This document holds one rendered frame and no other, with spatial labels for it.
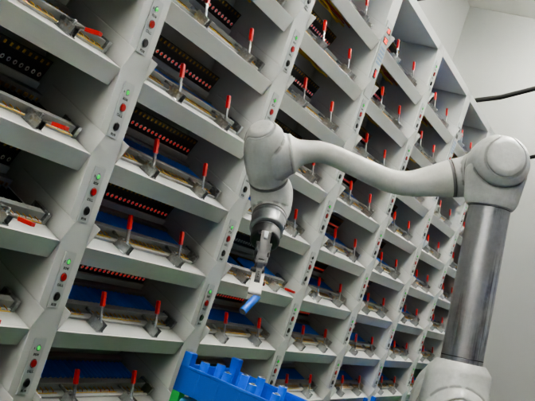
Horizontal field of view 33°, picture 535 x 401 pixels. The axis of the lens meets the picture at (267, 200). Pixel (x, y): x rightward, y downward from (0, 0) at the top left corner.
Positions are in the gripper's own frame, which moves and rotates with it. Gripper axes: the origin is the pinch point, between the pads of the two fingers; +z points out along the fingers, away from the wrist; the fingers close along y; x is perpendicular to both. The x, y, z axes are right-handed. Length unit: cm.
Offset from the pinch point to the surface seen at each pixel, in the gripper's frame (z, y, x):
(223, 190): -44.9, 9.8, 13.9
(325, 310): -96, 100, -30
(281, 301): -66, 69, -11
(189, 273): -20.7, 20.4, 17.8
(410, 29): -186, 22, -42
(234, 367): 23.9, 1.5, 1.1
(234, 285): -40, 41, 6
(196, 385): 38.4, -8.2, 7.9
